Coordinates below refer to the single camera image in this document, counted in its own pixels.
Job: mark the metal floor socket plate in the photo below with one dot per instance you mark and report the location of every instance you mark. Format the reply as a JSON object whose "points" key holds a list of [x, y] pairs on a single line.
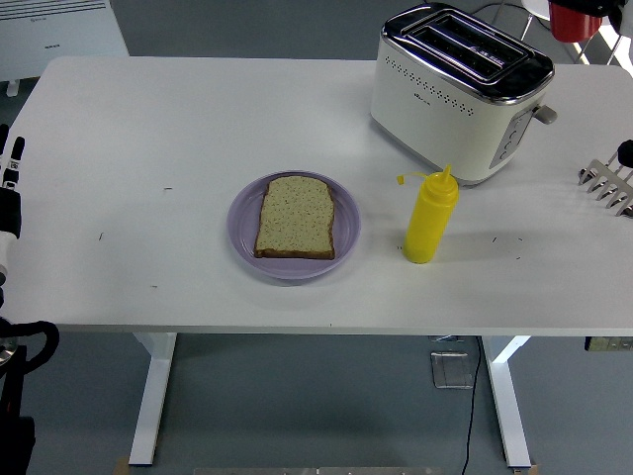
{"points": [[451, 370]]}

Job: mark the metal toast rack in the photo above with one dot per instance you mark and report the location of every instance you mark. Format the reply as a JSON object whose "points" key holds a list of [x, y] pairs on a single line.
{"points": [[605, 183]]}

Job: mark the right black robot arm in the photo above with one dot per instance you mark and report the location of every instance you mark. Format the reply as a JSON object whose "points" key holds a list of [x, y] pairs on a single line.
{"points": [[627, 153]]}

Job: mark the slice of bread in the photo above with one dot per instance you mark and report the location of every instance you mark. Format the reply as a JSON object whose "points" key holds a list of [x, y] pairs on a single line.
{"points": [[297, 218]]}

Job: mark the white table leg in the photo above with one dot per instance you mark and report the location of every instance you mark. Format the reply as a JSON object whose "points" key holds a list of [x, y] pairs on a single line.
{"points": [[153, 396], [509, 406]]}

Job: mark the purple round plate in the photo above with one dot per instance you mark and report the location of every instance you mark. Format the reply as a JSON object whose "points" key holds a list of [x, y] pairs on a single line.
{"points": [[242, 232]]}

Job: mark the white round side table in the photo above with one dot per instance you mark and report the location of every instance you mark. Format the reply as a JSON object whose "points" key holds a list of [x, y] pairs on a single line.
{"points": [[536, 7]]}

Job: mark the white chrome toaster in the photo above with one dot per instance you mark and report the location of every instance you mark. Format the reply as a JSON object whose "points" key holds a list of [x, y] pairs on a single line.
{"points": [[445, 123]]}

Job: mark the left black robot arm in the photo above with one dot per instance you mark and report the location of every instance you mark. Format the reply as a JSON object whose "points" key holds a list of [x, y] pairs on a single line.
{"points": [[15, 396]]}

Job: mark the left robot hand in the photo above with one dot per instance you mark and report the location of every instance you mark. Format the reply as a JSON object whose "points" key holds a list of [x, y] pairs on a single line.
{"points": [[10, 213]]}

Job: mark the table control panel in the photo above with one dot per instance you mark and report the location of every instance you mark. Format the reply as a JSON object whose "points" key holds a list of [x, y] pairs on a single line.
{"points": [[608, 344]]}

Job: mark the yellow squeeze bottle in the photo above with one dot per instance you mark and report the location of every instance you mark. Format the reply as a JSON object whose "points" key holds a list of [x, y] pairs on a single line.
{"points": [[429, 222]]}

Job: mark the red squeeze bottle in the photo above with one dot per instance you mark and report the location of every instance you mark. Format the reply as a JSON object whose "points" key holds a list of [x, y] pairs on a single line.
{"points": [[573, 27]]}

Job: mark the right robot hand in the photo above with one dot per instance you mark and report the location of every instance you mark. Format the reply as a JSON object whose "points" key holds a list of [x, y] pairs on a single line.
{"points": [[620, 12]]}

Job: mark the white floor appliance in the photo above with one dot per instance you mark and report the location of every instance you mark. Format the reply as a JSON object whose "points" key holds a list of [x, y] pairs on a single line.
{"points": [[59, 39]]}

